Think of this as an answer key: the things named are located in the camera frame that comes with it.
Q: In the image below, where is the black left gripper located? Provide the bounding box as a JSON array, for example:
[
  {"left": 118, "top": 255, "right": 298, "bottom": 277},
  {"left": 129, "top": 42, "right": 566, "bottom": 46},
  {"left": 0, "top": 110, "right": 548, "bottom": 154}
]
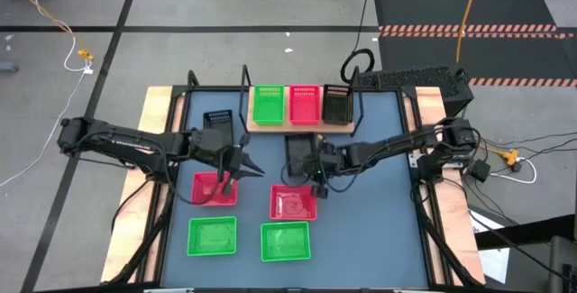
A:
[{"left": 192, "top": 127, "right": 266, "bottom": 197}]

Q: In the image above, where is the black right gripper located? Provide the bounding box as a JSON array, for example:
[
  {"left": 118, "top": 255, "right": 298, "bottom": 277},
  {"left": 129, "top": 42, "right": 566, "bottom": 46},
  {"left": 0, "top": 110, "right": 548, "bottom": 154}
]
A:
[{"left": 300, "top": 133, "right": 352, "bottom": 199}]

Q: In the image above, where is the black plastic basket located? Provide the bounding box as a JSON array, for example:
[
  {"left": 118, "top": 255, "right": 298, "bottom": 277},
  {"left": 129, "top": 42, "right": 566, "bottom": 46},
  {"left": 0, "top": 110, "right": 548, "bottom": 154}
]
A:
[
  {"left": 321, "top": 84, "right": 354, "bottom": 126},
  {"left": 284, "top": 133, "right": 317, "bottom": 178},
  {"left": 202, "top": 109, "right": 235, "bottom": 146}
]

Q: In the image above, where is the red plastic basket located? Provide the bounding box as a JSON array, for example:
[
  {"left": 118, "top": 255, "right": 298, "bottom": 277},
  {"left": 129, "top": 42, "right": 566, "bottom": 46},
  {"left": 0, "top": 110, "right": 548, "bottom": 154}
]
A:
[
  {"left": 269, "top": 184, "right": 318, "bottom": 222},
  {"left": 288, "top": 85, "right": 322, "bottom": 126},
  {"left": 191, "top": 171, "right": 239, "bottom": 207}
]

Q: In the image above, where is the green plastic basket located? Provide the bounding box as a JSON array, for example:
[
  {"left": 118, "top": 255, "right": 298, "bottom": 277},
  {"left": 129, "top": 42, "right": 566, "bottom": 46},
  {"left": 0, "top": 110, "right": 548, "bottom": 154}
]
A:
[
  {"left": 186, "top": 215, "right": 238, "bottom": 257},
  {"left": 252, "top": 84, "right": 286, "bottom": 126},
  {"left": 260, "top": 220, "right": 313, "bottom": 263}
]

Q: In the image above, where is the black perforated computer tower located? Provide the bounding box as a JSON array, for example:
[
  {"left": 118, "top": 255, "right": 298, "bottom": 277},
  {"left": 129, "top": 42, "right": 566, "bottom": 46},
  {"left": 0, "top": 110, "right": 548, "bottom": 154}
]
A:
[{"left": 358, "top": 63, "right": 475, "bottom": 117}]

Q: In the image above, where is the black orange-striped floor mat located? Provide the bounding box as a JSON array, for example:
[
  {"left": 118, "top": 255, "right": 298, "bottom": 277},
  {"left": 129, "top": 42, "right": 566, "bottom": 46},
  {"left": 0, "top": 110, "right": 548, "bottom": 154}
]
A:
[
  {"left": 377, "top": 31, "right": 577, "bottom": 88},
  {"left": 372, "top": 0, "right": 560, "bottom": 32}
]

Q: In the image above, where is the black power adapter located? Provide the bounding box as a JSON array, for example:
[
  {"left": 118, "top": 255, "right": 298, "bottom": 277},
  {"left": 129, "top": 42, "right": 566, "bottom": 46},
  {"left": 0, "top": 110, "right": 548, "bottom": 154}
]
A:
[{"left": 468, "top": 159, "right": 492, "bottom": 184}]

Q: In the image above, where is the yellow power splitter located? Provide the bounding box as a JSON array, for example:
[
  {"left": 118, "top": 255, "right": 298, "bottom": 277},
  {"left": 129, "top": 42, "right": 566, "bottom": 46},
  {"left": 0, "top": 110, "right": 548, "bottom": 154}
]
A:
[{"left": 498, "top": 147, "right": 521, "bottom": 167}]

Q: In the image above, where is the black floor bar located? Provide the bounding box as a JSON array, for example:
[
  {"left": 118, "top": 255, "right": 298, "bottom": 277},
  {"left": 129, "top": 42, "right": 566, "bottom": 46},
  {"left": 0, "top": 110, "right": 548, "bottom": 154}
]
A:
[{"left": 474, "top": 213, "right": 577, "bottom": 250}]

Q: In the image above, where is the grey box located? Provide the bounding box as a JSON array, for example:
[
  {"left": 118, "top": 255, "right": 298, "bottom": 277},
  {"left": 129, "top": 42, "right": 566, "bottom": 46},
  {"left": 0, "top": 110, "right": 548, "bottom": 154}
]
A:
[{"left": 546, "top": 234, "right": 577, "bottom": 293}]

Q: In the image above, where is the dark right gripper cable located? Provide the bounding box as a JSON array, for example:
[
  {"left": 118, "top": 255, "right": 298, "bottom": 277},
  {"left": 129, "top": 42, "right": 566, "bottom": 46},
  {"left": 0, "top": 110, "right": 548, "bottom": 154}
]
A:
[{"left": 279, "top": 160, "right": 362, "bottom": 195}]

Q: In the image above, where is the black coiled cable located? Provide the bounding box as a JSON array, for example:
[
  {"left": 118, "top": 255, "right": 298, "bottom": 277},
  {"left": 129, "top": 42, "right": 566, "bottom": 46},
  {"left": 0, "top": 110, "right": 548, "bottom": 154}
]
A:
[{"left": 339, "top": 0, "right": 376, "bottom": 86}]

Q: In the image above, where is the white power cable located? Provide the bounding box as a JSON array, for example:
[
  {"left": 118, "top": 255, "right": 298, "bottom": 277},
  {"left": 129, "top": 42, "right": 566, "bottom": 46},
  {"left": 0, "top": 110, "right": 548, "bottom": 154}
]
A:
[{"left": 0, "top": 0, "right": 95, "bottom": 188}]

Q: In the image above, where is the yellow cable with connector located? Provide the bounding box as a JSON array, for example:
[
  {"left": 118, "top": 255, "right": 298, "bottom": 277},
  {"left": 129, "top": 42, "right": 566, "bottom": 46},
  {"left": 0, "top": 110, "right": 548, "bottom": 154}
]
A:
[{"left": 0, "top": 0, "right": 95, "bottom": 63}]

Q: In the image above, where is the yellow hanging cable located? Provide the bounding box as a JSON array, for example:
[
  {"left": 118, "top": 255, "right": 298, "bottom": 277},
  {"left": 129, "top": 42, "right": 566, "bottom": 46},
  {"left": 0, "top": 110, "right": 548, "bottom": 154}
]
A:
[{"left": 454, "top": 0, "right": 484, "bottom": 63}]

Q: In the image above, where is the white looped cable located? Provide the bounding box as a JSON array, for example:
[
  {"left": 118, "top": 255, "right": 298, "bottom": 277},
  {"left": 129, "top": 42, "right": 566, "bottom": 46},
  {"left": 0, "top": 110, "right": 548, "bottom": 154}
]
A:
[{"left": 489, "top": 157, "right": 538, "bottom": 185}]

